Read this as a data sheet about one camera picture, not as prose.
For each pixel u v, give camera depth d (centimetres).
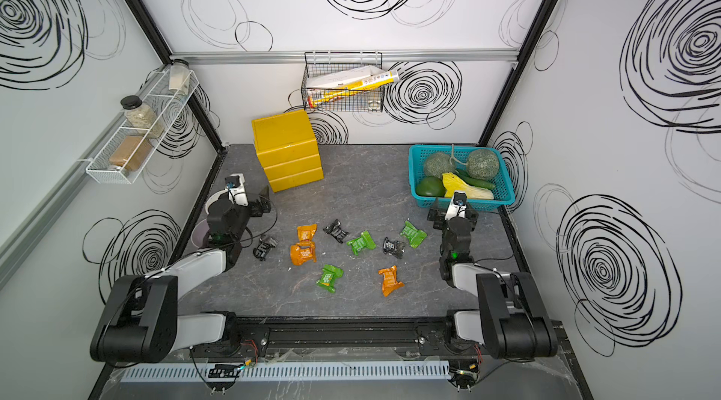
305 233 94
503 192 96
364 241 91
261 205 80
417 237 94
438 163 99
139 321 42
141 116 71
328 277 83
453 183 96
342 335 75
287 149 91
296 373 96
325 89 85
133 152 67
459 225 76
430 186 97
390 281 84
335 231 94
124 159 66
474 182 99
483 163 97
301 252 89
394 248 89
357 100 86
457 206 74
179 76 86
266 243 91
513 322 43
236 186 74
